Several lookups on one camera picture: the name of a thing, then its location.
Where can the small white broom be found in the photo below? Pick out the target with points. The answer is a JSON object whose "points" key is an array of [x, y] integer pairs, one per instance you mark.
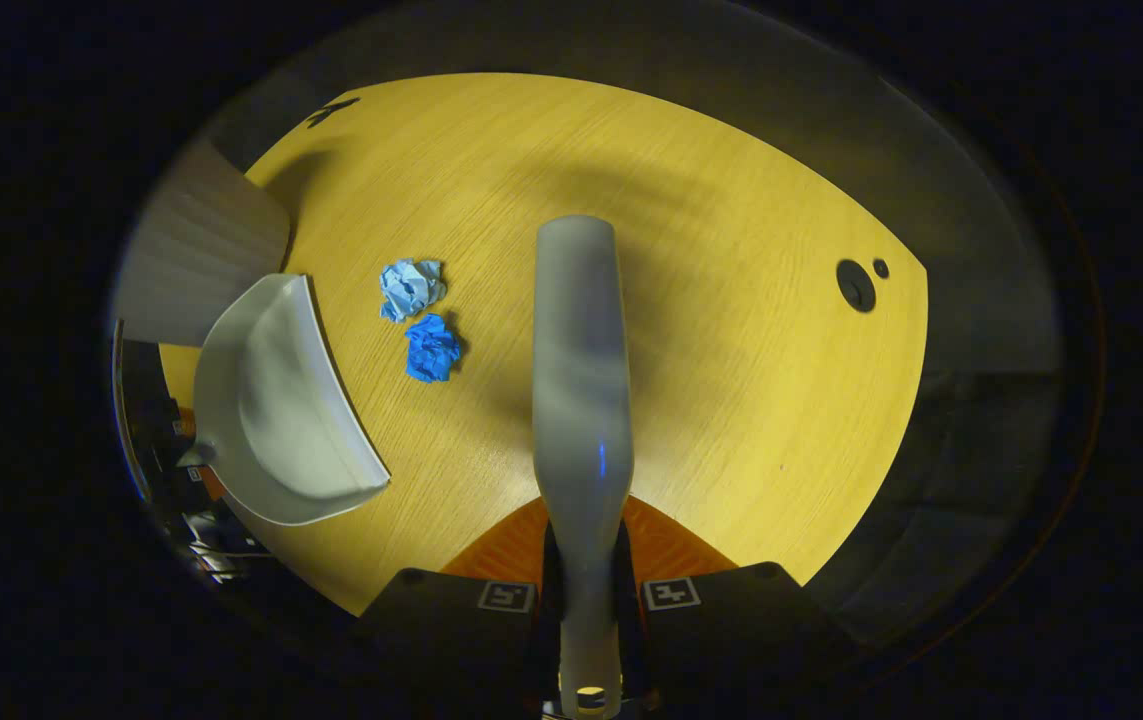
{"points": [[581, 380]]}

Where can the dark blue paper ball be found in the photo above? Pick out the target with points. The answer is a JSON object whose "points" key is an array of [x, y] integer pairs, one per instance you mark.
{"points": [[431, 350]]}

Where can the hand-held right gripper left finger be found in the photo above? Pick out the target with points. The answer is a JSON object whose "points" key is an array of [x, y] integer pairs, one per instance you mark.
{"points": [[451, 630]]}

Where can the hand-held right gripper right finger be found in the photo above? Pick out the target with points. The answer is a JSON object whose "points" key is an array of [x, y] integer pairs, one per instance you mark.
{"points": [[731, 630]]}

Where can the light blue paper ball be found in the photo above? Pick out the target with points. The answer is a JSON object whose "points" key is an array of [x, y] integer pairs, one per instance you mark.
{"points": [[411, 288]]}

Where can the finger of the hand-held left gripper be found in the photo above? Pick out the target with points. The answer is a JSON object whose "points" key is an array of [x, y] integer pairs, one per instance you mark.
{"points": [[203, 485], [181, 425]]}

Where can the grey garbage bin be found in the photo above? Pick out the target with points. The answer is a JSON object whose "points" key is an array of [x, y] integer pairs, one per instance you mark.
{"points": [[201, 250]]}

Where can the white dustpan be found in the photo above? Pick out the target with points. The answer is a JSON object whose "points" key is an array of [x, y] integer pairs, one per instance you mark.
{"points": [[281, 420]]}

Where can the wooden desktop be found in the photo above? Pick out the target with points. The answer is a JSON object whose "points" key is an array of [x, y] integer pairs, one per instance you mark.
{"points": [[731, 350]]}

